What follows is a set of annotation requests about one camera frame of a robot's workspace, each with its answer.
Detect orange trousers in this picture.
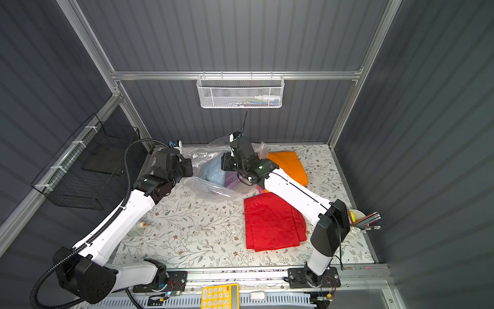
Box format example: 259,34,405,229
268,151,308,187

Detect clear plastic vacuum bag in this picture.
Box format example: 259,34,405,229
181,136,257,202

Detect red garment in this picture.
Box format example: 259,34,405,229
244,193,307,252

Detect pink trousers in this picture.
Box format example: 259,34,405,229
256,185,266,194

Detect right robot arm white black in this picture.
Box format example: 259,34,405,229
221,147,350,286

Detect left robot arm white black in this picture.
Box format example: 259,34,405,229
54,145,193,304

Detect lilac folded garment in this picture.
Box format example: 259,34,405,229
224,171,241,191

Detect grey blue folded garment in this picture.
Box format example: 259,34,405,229
199,155,228,187

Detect white bottle in basket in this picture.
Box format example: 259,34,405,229
254,95,282,102

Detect cup with pens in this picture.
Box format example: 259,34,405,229
347,209,382,231

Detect small white box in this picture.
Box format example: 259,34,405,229
250,291,266,301

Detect yellow calculator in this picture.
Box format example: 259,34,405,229
200,283,240,309

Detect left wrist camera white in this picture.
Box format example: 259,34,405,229
169,139,183,151

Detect white wire mesh basket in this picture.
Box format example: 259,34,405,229
196,76,285,109

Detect black wire mesh basket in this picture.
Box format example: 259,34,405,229
32,118,140,211

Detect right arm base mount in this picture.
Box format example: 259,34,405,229
283,265,341,289

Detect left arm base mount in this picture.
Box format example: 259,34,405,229
133,258,189,293

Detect left black corrugated cable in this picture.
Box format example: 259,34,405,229
30,138,171,309

